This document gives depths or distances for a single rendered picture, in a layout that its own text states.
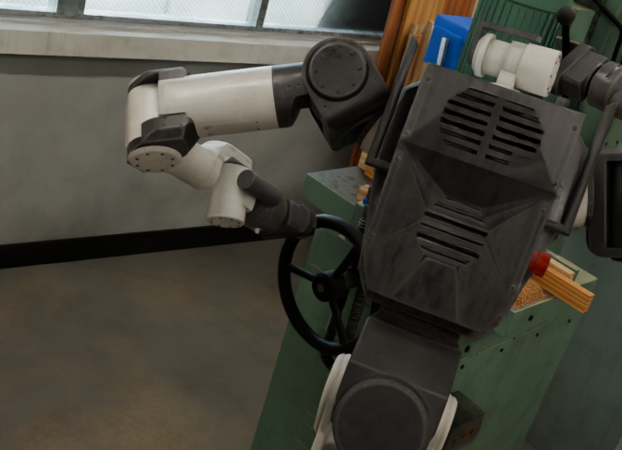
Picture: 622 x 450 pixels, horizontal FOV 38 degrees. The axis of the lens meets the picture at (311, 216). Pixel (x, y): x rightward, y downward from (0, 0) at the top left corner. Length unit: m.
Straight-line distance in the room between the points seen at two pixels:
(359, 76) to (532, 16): 0.67
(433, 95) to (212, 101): 0.33
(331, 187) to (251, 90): 0.79
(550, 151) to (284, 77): 0.39
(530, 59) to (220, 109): 0.43
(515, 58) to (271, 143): 2.25
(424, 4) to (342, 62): 2.24
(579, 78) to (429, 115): 0.65
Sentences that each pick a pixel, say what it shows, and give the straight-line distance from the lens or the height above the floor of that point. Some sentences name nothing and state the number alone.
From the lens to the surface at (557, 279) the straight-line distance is 1.88.
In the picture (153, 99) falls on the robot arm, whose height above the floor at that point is 1.23.
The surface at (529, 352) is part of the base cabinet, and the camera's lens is 2.21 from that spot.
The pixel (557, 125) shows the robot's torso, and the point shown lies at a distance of 1.10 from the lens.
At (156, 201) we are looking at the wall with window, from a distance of 3.32.
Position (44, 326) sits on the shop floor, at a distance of 2.93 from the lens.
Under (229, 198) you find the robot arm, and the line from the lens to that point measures 1.52.
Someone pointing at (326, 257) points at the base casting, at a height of 0.75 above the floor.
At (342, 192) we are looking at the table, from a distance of 2.01.
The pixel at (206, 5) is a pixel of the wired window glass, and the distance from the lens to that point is 3.17.
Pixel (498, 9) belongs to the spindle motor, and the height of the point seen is 1.39.
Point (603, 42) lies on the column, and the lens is 2.01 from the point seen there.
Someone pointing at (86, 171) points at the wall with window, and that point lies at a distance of 3.13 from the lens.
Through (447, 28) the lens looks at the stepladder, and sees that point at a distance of 2.83.
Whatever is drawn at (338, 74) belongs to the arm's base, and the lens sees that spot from 1.21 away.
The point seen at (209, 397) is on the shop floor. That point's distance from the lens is 2.76.
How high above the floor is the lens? 1.68
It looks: 25 degrees down
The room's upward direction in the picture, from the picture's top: 16 degrees clockwise
